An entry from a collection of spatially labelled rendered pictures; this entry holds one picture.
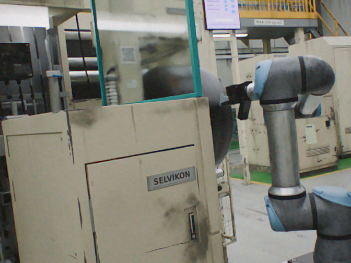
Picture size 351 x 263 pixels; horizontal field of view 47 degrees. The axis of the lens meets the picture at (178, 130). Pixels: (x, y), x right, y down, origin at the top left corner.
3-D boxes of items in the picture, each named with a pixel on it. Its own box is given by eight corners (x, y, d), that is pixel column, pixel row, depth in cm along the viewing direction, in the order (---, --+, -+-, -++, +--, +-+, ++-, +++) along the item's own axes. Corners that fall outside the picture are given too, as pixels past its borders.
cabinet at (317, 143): (300, 179, 604) (292, 96, 598) (273, 175, 656) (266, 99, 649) (341, 169, 646) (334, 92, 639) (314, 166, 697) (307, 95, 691)
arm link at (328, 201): (361, 235, 117) (358, 189, 117) (314, 237, 120) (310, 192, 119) (350, 222, 129) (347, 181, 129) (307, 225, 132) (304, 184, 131)
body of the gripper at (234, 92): (236, 86, 179) (255, 80, 170) (239, 105, 179) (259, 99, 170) (223, 87, 175) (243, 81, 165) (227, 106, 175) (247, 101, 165)
